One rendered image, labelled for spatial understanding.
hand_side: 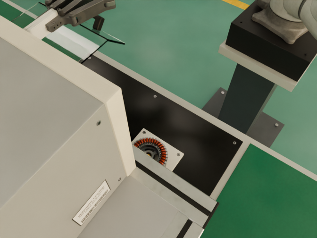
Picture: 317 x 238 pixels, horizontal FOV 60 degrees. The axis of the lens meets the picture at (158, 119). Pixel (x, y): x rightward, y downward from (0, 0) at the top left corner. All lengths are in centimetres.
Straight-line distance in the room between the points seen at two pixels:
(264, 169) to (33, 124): 73
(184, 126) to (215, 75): 120
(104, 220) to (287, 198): 59
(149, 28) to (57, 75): 207
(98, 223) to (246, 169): 55
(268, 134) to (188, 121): 102
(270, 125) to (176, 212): 151
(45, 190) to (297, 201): 74
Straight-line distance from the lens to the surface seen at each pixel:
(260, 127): 185
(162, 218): 42
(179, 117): 89
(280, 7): 107
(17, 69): 31
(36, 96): 28
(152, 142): 79
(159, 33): 230
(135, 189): 43
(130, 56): 213
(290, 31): 110
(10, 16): 140
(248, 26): 109
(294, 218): 87
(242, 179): 86
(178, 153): 82
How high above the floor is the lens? 153
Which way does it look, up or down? 59 degrees down
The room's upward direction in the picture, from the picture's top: straight up
